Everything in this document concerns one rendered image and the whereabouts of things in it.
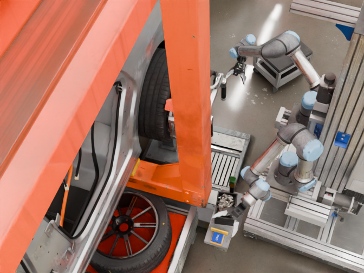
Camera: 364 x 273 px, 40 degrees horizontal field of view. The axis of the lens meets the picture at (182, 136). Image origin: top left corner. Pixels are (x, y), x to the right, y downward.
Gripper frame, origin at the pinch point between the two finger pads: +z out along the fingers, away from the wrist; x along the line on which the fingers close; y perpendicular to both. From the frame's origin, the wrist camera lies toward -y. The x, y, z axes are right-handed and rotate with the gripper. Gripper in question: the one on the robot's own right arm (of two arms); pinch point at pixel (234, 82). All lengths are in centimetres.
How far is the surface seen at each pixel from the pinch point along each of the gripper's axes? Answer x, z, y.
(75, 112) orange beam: -88, 128, 208
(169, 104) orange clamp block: -45, 44, 26
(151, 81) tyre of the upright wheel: -60, 31, 21
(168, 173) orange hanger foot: -30, 82, 4
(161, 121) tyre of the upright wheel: -45, 52, 12
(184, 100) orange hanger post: -47, 69, 98
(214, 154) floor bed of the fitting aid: 16, 34, -74
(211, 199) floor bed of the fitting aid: 18, 77, -55
